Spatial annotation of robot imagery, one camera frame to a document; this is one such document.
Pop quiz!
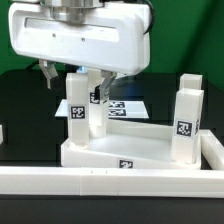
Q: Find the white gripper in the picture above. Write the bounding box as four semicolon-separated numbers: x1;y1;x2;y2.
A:
8;2;151;100

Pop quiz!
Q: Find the white desk top tray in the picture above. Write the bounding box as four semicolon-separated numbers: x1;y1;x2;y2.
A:
61;119;201;170

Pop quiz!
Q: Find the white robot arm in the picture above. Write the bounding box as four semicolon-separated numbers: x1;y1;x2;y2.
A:
8;0;154;100

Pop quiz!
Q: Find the white marker sheet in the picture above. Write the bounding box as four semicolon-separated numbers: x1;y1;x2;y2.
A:
55;99;149;119

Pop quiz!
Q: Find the white L-shaped fence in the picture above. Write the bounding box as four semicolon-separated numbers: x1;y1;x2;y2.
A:
0;129;224;199

